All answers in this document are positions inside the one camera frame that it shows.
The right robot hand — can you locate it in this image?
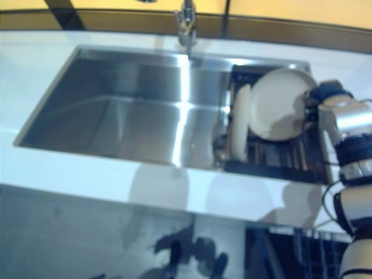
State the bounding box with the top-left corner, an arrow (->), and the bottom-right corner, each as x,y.
302,80 -> 372,137

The large cream plate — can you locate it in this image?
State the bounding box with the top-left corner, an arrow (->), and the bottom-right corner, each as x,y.
249,68 -> 317,142

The small cream plate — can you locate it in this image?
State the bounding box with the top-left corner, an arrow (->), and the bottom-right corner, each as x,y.
231,84 -> 252,162

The open dishwasher door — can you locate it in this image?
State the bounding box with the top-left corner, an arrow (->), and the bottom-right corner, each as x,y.
245,229 -> 291,279

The black sink drying rack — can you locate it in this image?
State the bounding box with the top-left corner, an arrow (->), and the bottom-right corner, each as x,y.
225,64 -> 331,184

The chrome kitchen faucet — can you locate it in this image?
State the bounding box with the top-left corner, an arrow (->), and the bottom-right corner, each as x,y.
173,0 -> 198,59

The narrow white cabinet door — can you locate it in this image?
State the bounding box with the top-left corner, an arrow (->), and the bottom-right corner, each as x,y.
191,216 -> 248,253

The stainless steel sink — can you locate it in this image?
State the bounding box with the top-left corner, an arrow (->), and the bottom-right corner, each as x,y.
13,43 -> 332,185

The black left robot foot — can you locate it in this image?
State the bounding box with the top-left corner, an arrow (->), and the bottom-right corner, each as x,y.
170,240 -> 183,262

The wide white cabinet door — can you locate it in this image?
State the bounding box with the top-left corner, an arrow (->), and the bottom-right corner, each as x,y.
0,184 -> 195,256

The dark brown window frame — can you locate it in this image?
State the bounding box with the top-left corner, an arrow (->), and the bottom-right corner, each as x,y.
0,0 -> 372,55

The wire dishwasher rack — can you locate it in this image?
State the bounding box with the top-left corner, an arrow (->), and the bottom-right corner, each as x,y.
269,226 -> 353,279

